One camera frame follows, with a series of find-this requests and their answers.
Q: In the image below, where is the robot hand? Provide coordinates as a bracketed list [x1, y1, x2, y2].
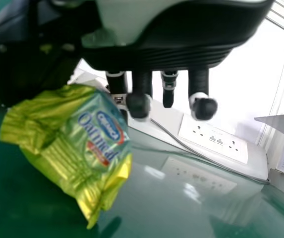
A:
[0, 0, 275, 121]

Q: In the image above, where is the yellow-green biscuit packet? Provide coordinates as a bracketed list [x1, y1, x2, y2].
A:
[0, 84, 134, 230]

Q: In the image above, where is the white socket strip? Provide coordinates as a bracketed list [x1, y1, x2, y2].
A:
[125, 95, 269, 183]

